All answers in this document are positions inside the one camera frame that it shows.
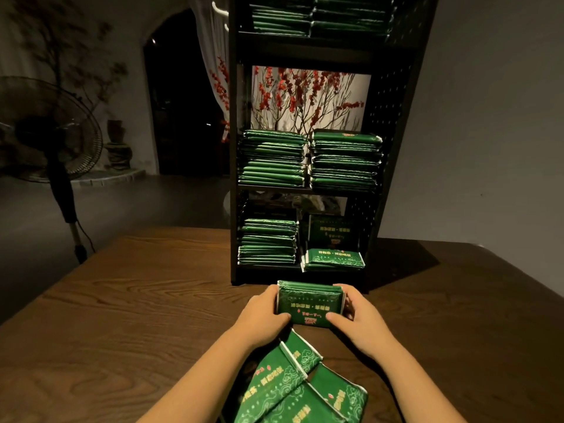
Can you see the person's left hand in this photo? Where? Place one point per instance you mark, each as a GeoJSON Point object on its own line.
{"type": "Point", "coordinates": [260, 321]}

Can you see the white hook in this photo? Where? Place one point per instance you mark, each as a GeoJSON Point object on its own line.
{"type": "Point", "coordinates": [219, 8]}

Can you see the person's right hand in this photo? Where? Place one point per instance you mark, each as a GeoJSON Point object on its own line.
{"type": "Point", "coordinates": [366, 326]}

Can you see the bare branched tree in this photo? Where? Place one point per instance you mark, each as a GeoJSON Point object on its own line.
{"type": "Point", "coordinates": [66, 48]}

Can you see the white curtain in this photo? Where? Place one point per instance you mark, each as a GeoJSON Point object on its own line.
{"type": "Point", "coordinates": [211, 48]}

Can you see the bundle of green packets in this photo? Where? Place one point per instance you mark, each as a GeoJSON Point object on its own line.
{"type": "Point", "coordinates": [310, 304]}

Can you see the dark vase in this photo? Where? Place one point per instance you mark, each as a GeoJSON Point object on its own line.
{"type": "Point", "coordinates": [118, 147]}

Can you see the person's left forearm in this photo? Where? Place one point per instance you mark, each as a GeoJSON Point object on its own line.
{"type": "Point", "coordinates": [198, 383]}

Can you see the red berry branches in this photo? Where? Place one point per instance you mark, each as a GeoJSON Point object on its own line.
{"type": "Point", "coordinates": [304, 97]}

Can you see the person's right forearm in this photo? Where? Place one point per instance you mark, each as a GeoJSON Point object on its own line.
{"type": "Point", "coordinates": [419, 387]}

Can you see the black standing fan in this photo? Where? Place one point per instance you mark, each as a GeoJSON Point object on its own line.
{"type": "Point", "coordinates": [48, 127]}

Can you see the black metal shelf rack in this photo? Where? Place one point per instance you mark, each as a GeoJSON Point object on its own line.
{"type": "Point", "coordinates": [410, 101]}

